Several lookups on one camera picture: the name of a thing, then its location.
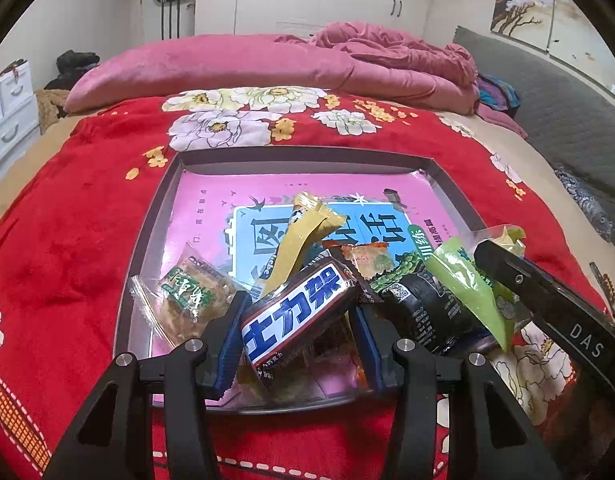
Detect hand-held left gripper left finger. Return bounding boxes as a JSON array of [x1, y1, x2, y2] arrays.
[[42, 290, 253, 480]]

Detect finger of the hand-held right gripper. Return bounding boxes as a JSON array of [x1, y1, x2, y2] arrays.
[[475, 239, 558, 311]]

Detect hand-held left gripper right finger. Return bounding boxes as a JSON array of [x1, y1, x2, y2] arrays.
[[350, 305, 563, 480]]

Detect clear round pastry packet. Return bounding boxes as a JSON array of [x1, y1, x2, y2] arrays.
[[470, 225, 527, 261]]

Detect light green snack packet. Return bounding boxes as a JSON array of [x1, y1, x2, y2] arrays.
[[426, 240, 518, 353]]

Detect black snack packet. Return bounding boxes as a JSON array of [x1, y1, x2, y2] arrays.
[[370, 252, 488, 356]]

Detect clear square pastry packet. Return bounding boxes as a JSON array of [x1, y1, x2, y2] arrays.
[[128, 242, 238, 348]]

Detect brown chocolate bar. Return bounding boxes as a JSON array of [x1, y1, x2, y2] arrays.
[[240, 260, 361, 378]]

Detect dark brown small packet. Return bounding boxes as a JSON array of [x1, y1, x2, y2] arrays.
[[321, 241, 394, 306]]

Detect yellow snack packet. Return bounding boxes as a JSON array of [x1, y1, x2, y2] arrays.
[[258, 191, 348, 301]]

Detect grey shallow cardboard box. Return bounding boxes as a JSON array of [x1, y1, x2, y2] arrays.
[[112, 147, 493, 413]]

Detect grey patterned cloth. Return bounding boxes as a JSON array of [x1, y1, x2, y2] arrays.
[[555, 164, 615, 241]]

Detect pink book with blue panel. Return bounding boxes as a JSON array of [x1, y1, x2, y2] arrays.
[[152, 170, 463, 406]]

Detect pink pillow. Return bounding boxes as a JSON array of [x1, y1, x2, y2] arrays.
[[480, 105, 528, 138]]

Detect grey padded headboard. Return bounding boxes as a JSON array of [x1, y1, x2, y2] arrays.
[[452, 26, 615, 211]]

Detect colourful clothes heap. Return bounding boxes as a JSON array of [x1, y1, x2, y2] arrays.
[[476, 74, 521, 111]]

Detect red floral blanket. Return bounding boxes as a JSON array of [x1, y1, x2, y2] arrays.
[[0, 87, 615, 480]]

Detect pink crumpled quilt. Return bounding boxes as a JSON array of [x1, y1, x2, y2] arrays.
[[310, 21, 478, 86]]

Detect pink folded quilt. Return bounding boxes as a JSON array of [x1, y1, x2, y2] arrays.
[[65, 34, 481, 116]]

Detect brown knit fabric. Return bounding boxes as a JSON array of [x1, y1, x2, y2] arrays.
[[35, 89, 71, 133]]

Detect white drawer chest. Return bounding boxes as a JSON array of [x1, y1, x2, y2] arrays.
[[0, 60, 41, 181]]

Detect black clothes heap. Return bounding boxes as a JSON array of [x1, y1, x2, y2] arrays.
[[44, 50, 98, 92]]

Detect floral wall mural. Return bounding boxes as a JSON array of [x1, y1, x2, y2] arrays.
[[490, 0, 615, 91]]

